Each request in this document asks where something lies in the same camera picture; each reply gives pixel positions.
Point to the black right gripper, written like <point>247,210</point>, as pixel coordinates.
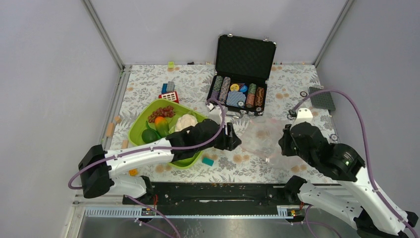
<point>283,142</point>

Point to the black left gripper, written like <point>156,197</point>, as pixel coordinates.
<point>230,141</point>

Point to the white cauliflower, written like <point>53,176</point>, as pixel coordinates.
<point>185,121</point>

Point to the clear pink zip top bag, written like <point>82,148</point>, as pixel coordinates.
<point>261,138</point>

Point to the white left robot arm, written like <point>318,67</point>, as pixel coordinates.
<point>106,171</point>

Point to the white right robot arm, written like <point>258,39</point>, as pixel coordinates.
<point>371,215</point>

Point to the green plastic food tray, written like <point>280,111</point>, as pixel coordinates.
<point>141,123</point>

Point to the teal small block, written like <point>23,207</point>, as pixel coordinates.
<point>208,161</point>

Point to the grey lego baseplate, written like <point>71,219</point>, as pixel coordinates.
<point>323,101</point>

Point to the red grape bunch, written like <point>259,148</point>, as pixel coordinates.
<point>165,112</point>

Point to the red white toy block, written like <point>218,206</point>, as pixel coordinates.
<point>171,96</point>

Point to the black poker chip case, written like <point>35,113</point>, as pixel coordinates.
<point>241,73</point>

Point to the dark green avocado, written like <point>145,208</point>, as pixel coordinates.
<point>149,136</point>

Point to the grey toy block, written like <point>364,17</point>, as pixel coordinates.
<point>170,86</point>

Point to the blue toy block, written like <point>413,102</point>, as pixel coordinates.
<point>164,88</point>

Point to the orange small block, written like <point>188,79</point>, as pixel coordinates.
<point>133,172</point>

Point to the short wooden block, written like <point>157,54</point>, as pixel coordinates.
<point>125,144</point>

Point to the small wooden cube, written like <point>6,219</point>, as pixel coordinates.
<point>117,120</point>

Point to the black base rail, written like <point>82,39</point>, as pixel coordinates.
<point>219,198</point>

